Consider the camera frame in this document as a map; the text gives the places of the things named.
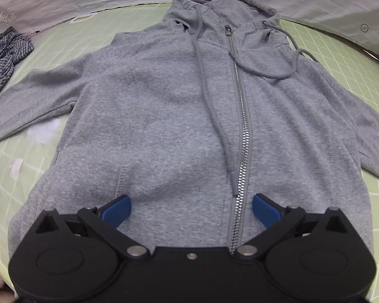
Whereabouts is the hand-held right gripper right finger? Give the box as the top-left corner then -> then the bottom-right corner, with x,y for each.
234,192 -> 352,260

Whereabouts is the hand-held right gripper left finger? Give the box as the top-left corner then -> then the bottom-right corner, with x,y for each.
32,195 -> 151,260

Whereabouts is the grey zip hoodie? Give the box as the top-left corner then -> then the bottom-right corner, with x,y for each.
0,0 -> 379,256

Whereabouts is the white paper scrap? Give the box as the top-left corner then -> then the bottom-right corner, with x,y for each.
9,157 -> 24,177
27,120 -> 61,146

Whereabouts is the green grid mat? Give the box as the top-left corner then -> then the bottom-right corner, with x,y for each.
0,2 -> 379,291

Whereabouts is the blue checked cloth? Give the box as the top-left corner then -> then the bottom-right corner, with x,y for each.
0,27 -> 35,103

